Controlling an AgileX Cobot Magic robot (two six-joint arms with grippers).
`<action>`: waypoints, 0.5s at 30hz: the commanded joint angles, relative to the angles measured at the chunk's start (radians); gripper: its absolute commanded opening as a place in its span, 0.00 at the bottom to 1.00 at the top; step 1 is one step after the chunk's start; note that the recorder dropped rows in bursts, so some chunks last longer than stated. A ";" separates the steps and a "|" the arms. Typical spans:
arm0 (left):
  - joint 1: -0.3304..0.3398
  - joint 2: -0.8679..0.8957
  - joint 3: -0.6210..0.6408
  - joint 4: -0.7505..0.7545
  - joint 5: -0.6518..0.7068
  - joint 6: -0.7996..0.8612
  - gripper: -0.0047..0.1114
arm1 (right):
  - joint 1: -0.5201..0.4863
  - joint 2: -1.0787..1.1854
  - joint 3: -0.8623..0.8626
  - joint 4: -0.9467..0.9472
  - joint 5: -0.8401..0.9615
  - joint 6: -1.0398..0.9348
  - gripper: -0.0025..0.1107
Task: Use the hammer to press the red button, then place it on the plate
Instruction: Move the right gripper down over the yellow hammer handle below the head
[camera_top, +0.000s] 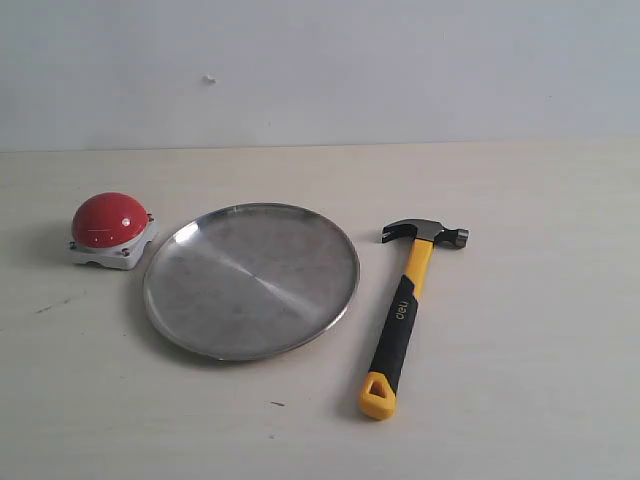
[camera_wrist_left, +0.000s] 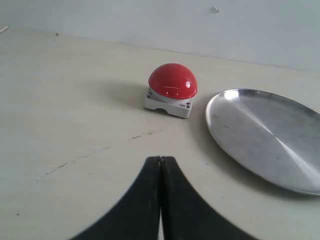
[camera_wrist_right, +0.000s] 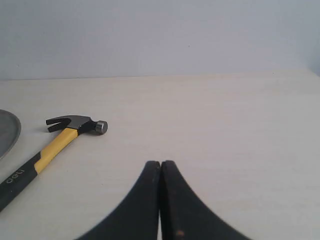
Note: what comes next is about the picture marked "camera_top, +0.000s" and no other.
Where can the yellow black claw hammer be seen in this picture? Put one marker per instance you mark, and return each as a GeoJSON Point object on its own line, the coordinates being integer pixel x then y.
{"type": "Point", "coordinates": [378, 395]}

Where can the red dome push button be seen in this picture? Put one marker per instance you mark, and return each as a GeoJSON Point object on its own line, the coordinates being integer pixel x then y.
{"type": "Point", "coordinates": [112, 230]}

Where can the round stainless steel plate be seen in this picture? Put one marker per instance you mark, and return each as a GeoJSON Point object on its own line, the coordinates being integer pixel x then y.
{"type": "Point", "coordinates": [250, 281]}

